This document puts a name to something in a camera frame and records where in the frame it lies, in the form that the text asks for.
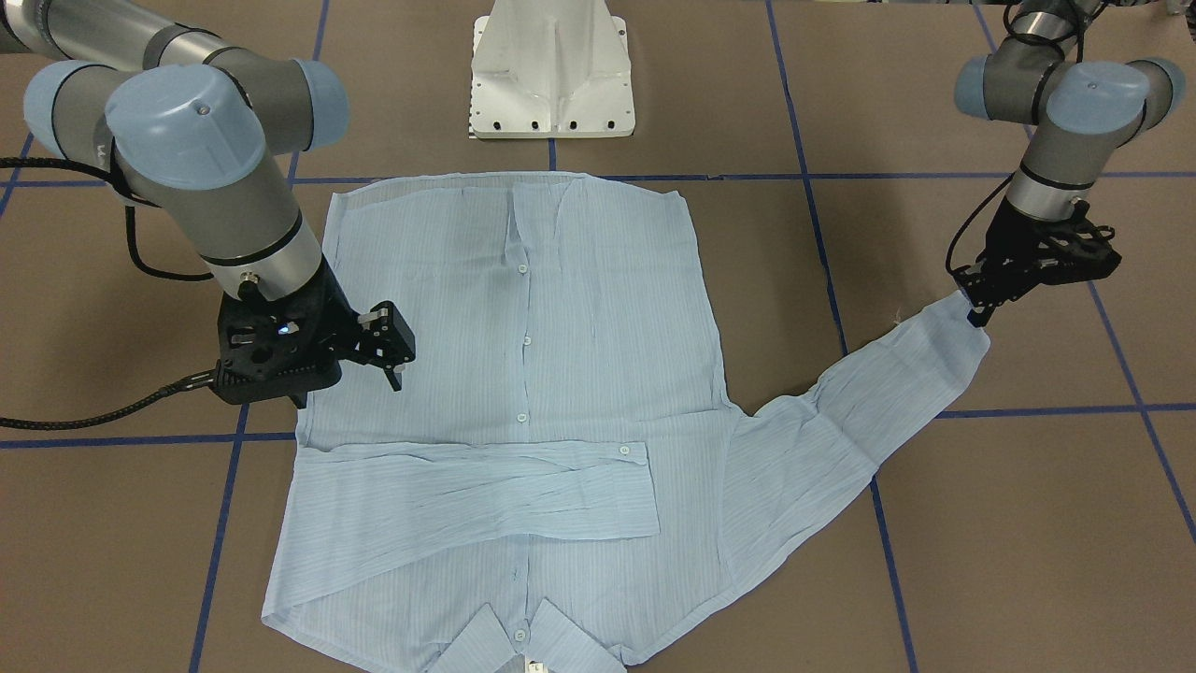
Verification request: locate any light blue button shirt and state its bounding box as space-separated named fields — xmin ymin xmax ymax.
xmin=262 ymin=172 xmax=990 ymax=672

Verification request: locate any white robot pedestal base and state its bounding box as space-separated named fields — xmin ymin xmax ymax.
xmin=466 ymin=1 xmax=636 ymax=139

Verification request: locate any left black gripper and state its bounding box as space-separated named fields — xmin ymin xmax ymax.
xmin=951 ymin=198 xmax=1122 ymax=328

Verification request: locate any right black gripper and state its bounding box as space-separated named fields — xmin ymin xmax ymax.
xmin=215 ymin=261 xmax=416 ymax=408

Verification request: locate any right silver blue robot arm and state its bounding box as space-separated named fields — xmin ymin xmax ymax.
xmin=4 ymin=1 xmax=416 ymax=408

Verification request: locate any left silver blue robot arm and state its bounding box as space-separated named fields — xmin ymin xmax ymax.
xmin=946 ymin=1 xmax=1186 ymax=328

